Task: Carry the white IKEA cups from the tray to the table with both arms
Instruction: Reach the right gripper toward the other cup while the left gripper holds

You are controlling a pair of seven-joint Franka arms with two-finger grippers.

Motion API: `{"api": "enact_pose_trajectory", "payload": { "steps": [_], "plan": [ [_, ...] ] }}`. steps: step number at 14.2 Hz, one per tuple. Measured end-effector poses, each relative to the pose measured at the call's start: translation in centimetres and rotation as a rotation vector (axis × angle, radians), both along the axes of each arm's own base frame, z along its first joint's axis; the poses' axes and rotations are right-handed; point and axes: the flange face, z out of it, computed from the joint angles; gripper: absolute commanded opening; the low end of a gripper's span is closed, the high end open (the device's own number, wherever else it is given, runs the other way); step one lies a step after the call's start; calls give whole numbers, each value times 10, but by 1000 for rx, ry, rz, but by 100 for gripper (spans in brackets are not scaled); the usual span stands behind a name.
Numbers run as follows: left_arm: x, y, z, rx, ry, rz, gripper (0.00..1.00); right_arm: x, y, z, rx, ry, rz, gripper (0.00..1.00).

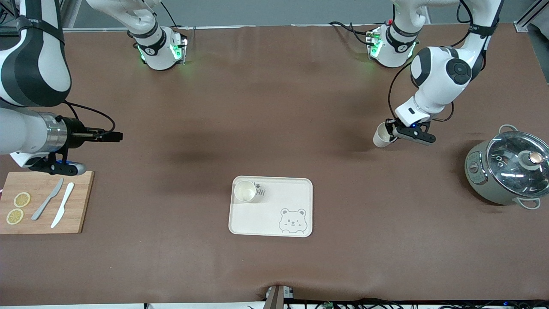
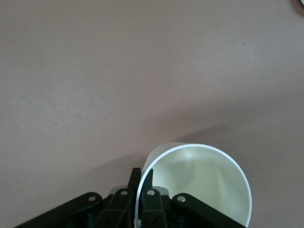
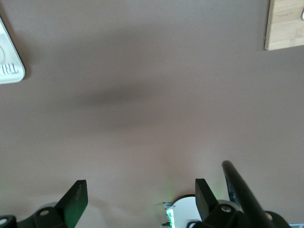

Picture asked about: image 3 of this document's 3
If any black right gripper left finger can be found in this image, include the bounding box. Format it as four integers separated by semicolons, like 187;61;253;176
0;180;89;228

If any brown table cover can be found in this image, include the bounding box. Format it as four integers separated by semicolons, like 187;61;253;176
0;0;304;228

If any bamboo cutting board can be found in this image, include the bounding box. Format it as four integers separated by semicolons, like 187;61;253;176
264;0;304;51

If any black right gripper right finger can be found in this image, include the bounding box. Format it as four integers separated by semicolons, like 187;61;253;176
190;178;292;228

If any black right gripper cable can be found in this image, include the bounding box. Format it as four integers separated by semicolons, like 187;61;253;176
222;160;274;228

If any cream bear print tray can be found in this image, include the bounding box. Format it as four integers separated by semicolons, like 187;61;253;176
0;9;26;85

